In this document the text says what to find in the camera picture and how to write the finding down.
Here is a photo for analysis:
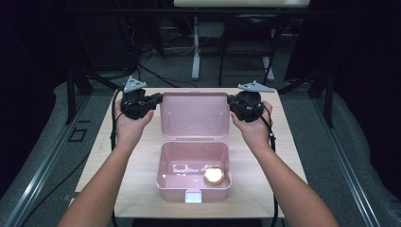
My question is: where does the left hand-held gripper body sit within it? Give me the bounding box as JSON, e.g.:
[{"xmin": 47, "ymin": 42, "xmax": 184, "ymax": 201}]
[{"xmin": 120, "ymin": 76, "xmax": 156, "ymax": 120}]

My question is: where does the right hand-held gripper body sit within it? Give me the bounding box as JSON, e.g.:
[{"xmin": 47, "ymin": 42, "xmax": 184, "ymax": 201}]
[{"xmin": 235, "ymin": 80, "xmax": 276, "ymax": 123}]

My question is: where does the pink storage box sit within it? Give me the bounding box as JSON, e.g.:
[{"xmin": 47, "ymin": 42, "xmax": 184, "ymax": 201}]
[{"xmin": 155, "ymin": 91, "xmax": 233, "ymax": 203}]

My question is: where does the person's left hand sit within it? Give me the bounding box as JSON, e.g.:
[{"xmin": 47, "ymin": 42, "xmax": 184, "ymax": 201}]
[{"xmin": 113, "ymin": 99, "xmax": 154, "ymax": 149}]

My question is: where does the person's right hand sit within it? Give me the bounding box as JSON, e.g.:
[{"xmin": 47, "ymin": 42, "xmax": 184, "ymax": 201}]
[{"xmin": 231, "ymin": 102, "xmax": 273, "ymax": 153}]

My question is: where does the white desk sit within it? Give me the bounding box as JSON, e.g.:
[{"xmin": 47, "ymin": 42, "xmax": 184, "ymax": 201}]
[{"xmin": 173, "ymin": 0, "xmax": 311, "ymax": 82}]

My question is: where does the black chair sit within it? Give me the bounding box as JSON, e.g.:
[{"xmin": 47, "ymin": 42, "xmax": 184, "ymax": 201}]
[{"xmin": 218, "ymin": 13, "xmax": 285, "ymax": 88}]

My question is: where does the thick black floor cable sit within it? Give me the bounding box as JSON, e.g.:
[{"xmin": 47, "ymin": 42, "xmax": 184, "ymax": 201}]
[{"xmin": 136, "ymin": 62, "xmax": 198, "ymax": 89}]

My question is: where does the left hand-held gripper cable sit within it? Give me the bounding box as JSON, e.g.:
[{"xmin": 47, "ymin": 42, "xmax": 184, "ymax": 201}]
[{"xmin": 110, "ymin": 86, "xmax": 126, "ymax": 227}]

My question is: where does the hand-held gripper cable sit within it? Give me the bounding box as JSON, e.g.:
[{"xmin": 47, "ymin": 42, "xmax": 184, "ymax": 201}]
[
  {"xmin": 252, "ymin": 100, "xmax": 280, "ymax": 227},
  {"xmin": 110, "ymin": 86, "xmax": 126, "ymax": 227}
]

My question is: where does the right hand-held gripper cable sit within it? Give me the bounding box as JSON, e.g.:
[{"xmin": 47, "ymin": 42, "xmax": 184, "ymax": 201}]
[{"xmin": 252, "ymin": 100, "xmax": 280, "ymax": 227}]

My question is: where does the white cable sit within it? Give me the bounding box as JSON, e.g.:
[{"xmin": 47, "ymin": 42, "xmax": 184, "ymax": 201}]
[{"xmin": 164, "ymin": 42, "xmax": 195, "ymax": 57}]

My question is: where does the tangle of dark cables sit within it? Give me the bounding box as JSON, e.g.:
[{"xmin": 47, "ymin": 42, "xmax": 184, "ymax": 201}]
[{"xmin": 117, "ymin": 13, "xmax": 166, "ymax": 65}]

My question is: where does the black metal frame stand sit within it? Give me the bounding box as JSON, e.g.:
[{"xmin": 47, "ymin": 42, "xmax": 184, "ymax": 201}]
[
  {"xmin": 64, "ymin": 67, "xmax": 121, "ymax": 126},
  {"xmin": 277, "ymin": 67, "xmax": 335, "ymax": 129}
]

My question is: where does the black horizontal frame bar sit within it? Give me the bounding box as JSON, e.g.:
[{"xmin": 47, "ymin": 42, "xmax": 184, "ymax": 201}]
[{"xmin": 46, "ymin": 7, "xmax": 310, "ymax": 15}]

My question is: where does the thin black floor cable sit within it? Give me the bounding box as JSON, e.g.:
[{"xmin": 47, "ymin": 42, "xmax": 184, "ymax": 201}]
[{"xmin": 18, "ymin": 152, "xmax": 93, "ymax": 227}]

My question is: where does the aluminium floor rail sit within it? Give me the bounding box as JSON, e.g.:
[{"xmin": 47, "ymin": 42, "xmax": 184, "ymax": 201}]
[
  {"xmin": 311, "ymin": 97, "xmax": 384, "ymax": 227},
  {"xmin": 0, "ymin": 94, "xmax": 92, "ymax": 227}
]

